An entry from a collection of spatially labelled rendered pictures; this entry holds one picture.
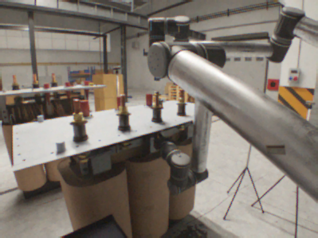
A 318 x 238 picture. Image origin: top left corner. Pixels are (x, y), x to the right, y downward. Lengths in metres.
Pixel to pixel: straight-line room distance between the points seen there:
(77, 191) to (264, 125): 0.98
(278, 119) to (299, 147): 0.08
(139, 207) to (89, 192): 0.53
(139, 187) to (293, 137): 1.14
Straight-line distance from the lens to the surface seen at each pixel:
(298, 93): 5.68
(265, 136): 0.44
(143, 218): 1.58
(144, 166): 1.26
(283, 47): 1.44
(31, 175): 2.77
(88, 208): 1.17
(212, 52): 0.83
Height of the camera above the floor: 1.68
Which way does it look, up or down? 14 degrees down
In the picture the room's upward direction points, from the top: straight up
